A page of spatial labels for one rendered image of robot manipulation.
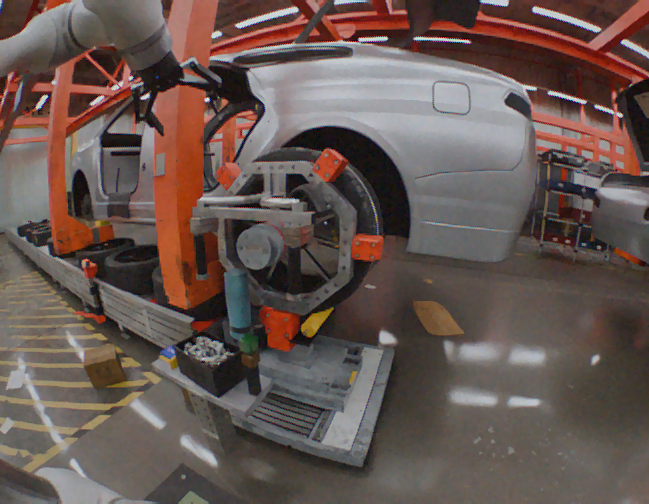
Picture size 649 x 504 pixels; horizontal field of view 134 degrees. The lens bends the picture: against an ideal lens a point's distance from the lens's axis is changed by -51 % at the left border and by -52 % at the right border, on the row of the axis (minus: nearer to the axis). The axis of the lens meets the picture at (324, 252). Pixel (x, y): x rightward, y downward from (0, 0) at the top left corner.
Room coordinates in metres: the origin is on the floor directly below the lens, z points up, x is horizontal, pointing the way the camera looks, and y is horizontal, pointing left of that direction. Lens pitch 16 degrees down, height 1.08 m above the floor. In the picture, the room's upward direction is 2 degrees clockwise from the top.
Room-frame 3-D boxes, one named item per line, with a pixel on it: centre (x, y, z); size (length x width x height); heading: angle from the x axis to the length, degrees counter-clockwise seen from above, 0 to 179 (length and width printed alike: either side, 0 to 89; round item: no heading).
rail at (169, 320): (1.54, 1.80, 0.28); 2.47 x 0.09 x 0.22; 71
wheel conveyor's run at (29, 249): (3.78, 7.02, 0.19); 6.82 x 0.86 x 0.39; 71
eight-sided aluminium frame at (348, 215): (0.97, 0.16, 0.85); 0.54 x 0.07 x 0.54; 71
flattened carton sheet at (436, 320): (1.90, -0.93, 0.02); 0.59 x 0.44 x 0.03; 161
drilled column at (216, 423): (0.69, 0.41, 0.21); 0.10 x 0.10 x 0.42; 71
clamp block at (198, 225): (0.84, 0.39, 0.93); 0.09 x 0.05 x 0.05; 161
